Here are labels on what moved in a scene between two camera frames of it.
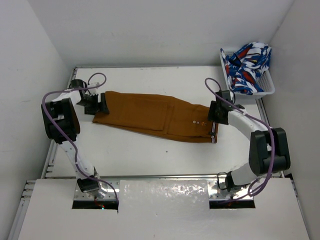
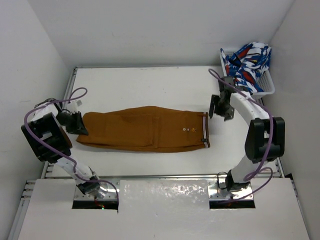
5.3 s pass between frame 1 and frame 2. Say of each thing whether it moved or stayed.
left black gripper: moved
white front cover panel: stayed
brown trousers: moved
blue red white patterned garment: stayed
